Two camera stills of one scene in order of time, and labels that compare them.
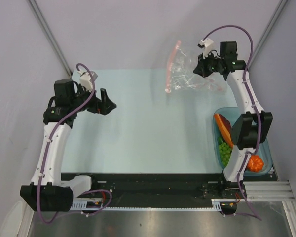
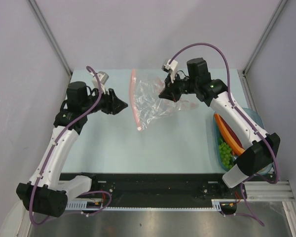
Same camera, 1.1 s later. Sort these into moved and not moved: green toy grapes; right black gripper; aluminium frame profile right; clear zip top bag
Moved: clear zip top bag; right black gripper
Not moved: aluminium frame profile right; green toy grapes
